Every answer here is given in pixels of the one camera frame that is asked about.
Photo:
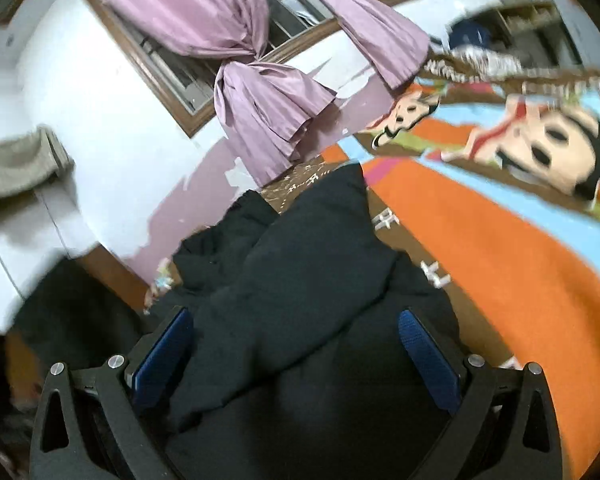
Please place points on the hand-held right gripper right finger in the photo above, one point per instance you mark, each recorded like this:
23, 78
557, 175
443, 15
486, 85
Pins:
430, 360

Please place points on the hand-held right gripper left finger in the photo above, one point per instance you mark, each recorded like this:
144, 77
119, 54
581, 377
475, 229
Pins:
162, 355

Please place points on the black garment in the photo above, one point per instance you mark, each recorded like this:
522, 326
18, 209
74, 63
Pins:
305, 285

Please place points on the dark green garment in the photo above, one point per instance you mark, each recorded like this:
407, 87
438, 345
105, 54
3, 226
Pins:
75, 310

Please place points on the wooden headboard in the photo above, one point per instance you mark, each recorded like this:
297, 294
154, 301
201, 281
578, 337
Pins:
112, 270

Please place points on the cartoon printed blanket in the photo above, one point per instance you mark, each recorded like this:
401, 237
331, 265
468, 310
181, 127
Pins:
480, 235

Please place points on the white cabinet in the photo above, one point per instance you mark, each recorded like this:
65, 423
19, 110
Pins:
35, 250

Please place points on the beige cloth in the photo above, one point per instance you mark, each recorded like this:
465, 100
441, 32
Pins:
17, 167

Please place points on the purple tied curtain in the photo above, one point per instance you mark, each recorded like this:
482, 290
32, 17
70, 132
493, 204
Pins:
260, 105
375, 35

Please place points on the blue cap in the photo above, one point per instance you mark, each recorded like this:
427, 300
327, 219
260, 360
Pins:
467, 35

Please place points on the wooden window frame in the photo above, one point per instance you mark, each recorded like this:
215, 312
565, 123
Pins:
181, 112

